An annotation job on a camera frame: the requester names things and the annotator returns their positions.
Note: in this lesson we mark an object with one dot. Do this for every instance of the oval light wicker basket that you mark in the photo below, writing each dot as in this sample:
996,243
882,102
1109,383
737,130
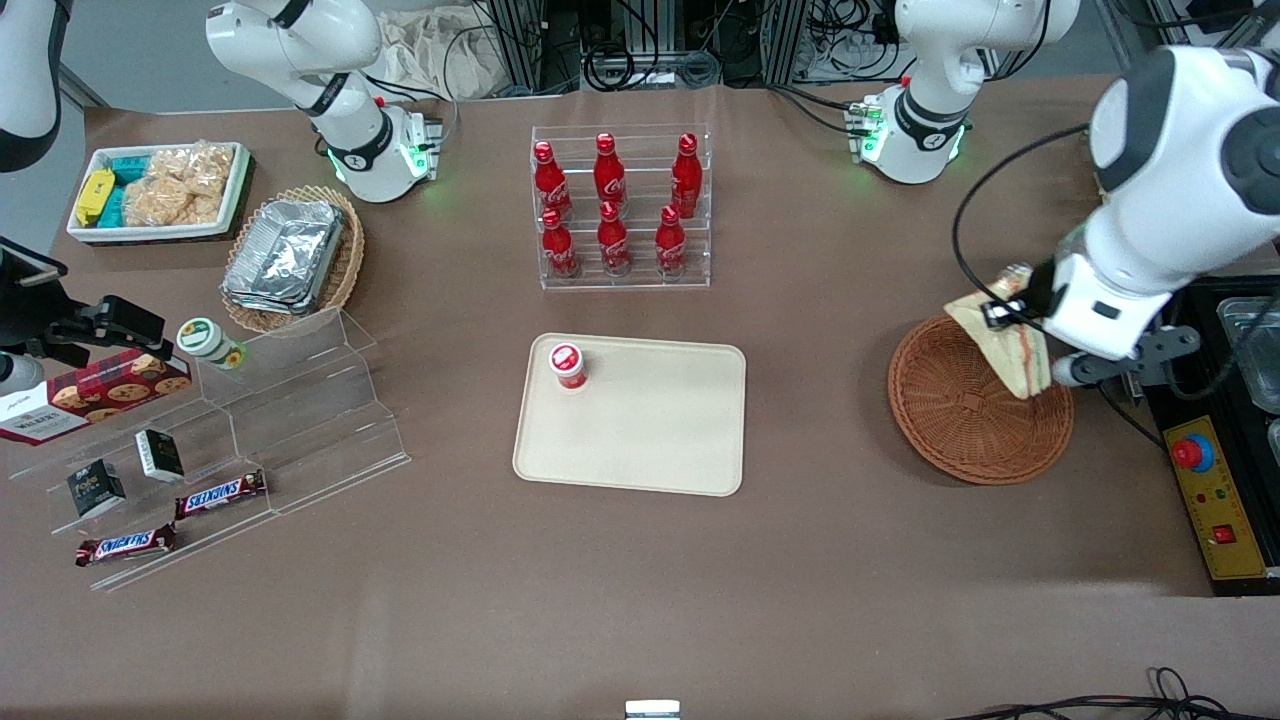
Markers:
345,270

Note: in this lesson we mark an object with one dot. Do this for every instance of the clear rice cracker bag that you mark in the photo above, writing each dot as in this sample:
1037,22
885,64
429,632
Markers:
195,165
165,205

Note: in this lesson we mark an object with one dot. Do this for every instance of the white rectangular bin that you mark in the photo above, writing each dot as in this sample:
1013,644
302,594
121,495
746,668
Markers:
150,232

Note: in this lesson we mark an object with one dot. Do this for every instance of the steel pan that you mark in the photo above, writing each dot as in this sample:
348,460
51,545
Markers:
1258,360

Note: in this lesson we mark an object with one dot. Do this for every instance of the red cola bottle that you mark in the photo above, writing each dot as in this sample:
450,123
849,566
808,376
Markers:
551,185
609,175
670,245
559,250
686,180
613,245

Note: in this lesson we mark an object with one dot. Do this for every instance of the clear acrylic bottle rack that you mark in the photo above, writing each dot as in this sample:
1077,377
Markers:
640,280

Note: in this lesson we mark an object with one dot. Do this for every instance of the snickers chocolate bar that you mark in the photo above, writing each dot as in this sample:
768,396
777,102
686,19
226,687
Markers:
220,494
125,545

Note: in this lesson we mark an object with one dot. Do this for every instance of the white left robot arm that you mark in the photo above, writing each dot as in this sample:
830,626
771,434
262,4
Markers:
1170,150

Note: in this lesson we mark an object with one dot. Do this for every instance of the beige plastic tray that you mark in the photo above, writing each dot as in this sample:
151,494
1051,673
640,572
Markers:
650,430

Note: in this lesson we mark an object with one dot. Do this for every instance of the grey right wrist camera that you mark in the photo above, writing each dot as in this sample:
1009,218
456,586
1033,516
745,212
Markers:
18,373

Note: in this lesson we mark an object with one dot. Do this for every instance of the teal snack packet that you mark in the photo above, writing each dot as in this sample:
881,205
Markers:
115,208
128,168

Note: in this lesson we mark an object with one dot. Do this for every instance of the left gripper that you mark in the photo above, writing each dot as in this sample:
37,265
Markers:
1037,283

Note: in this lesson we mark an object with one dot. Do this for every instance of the clear acrylic stepped shelf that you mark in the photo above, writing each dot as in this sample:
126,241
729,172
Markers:
310,400

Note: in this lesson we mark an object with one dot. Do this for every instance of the small white block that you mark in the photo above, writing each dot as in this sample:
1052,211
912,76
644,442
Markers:
652,710

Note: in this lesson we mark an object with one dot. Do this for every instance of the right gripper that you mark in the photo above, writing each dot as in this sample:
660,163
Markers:
62,327

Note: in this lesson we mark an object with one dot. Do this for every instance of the red lidded cup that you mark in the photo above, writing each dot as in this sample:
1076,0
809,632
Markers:
567,365

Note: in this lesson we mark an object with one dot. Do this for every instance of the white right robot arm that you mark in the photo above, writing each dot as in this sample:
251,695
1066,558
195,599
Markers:
345,125

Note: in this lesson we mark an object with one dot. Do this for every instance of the round brown wicker basket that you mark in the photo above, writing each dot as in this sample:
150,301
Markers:
960,410

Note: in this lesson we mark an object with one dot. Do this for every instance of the red emergency stop button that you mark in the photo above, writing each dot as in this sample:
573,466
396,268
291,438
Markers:
1190,453

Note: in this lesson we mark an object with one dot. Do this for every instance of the beige cloth bag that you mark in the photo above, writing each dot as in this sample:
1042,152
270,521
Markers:
440,55

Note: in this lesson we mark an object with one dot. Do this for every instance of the yellow snack packet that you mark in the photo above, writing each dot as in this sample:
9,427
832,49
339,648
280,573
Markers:
94,195

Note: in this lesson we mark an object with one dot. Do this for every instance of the green lidded white jar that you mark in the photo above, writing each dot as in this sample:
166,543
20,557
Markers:
208,342

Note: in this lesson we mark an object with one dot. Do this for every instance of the silver foil container stack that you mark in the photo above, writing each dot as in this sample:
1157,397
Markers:
285,255

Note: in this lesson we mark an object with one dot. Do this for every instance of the black machine with yellow panel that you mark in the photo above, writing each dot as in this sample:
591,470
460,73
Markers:
1240,480

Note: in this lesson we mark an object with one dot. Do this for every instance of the red tartan cookie box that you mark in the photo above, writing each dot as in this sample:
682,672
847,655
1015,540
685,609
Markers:
95,395

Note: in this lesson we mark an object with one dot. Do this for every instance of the aluminium frame post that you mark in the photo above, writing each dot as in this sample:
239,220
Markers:
785,40
520,45

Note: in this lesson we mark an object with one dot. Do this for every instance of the triangular sandwich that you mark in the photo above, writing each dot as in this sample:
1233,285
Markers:
1020,360

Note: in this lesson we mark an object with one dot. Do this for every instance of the small black box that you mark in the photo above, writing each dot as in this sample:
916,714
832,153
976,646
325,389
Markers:
96,489
160,456

